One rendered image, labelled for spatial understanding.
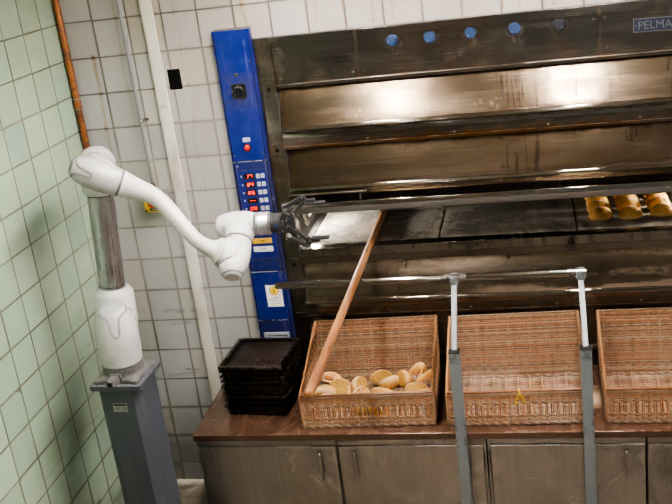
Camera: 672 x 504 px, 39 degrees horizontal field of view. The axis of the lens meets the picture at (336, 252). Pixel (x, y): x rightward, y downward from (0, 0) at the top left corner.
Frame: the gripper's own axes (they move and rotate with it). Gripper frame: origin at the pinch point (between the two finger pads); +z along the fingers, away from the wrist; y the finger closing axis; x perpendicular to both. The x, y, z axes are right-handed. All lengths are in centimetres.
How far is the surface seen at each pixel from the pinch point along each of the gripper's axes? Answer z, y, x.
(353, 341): -5, 73, -49
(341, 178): -3, 0, -54
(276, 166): -31, -7, -55
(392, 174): 19, -1, -54
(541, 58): 82, -43, -56
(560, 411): 82, 90, -13
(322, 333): -19, 69, -49
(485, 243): 55, 33, -55
